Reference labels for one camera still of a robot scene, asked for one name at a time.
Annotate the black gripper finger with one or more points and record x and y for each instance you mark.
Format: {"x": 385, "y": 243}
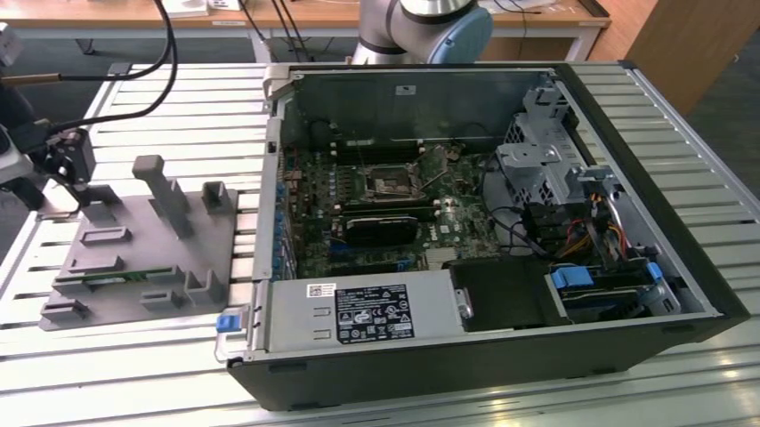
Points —
{"x": 86, "y": 195}

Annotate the black RAM slot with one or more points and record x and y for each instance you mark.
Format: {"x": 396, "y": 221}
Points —
{"x": 386, "y": 205}
{"x": 389, "y": 212}

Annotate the CPU socket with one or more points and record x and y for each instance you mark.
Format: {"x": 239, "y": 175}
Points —
{"x": 392, "y": 182}

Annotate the grey plastic parts rack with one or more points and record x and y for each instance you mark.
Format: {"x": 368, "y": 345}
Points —
{"x": 149, "y": 249}

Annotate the green RAM stick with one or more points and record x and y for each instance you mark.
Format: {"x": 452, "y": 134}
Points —
{"x": 125, "y": 275}

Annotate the blue case latch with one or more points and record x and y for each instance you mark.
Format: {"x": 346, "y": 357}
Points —
{"x": 230, "y": 323}

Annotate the white box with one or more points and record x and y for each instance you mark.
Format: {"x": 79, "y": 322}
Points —
{"x": 187, "y": 8}

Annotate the white QR code sticker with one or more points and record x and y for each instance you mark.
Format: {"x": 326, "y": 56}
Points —
{"x": 321, "y": 291}

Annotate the silver power supply unit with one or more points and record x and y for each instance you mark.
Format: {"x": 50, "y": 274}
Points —
{"x": 297, "y": 320}

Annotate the black graphics card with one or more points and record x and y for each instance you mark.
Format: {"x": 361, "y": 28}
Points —
{"x": 380, "y": 231}

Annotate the black power supply label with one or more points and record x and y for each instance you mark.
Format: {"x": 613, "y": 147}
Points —
{"x": 374, "y": 313}

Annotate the small white case sticker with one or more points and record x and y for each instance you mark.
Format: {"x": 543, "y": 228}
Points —
{"x": 405, "y": 90}

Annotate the silver chipset heat sink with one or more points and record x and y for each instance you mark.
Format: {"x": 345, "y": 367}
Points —
{"x": 441, "y": 258}

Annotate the green motherboard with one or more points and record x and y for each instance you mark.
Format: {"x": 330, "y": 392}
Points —
{"x": 457, "y": 222}

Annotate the silver metal drive cage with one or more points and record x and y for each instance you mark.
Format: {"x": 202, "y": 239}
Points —
{"x": 535, "y": 169}

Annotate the black open PC case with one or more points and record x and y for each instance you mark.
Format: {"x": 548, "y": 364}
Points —
{"x": 475, "y": 373}

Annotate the blue disk carrier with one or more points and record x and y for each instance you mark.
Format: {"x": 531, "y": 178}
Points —
{"x": 573, "y": 278}

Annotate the blue plastic clip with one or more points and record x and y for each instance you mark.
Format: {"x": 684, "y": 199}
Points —
{"x": 654, "y": 272}

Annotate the wooden cabinet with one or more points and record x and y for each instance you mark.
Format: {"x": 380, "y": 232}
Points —
{"x": 688, "y": 49}

